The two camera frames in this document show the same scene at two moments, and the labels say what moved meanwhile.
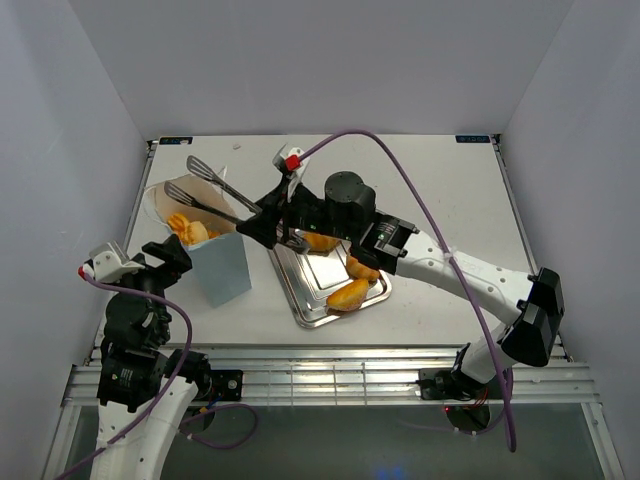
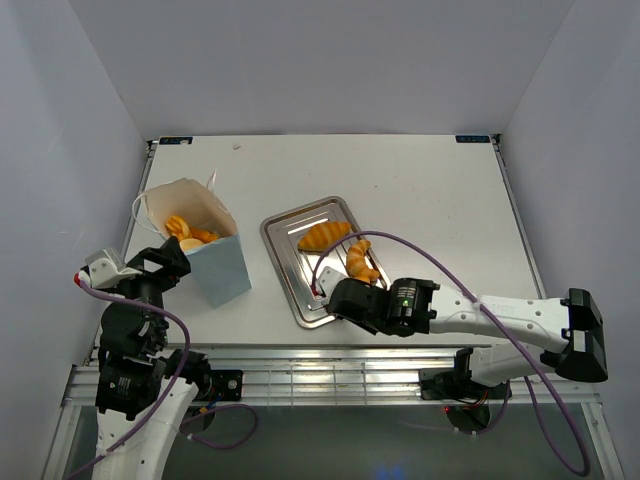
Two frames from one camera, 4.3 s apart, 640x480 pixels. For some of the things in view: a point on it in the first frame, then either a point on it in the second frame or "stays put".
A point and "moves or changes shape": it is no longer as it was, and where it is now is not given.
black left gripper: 172,251 stays put
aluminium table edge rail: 138,195 stays put
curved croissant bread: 357,270 stays put
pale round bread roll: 197,232 moves or changes shape
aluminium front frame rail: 304,375 stays put
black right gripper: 262,228 -> 364,326
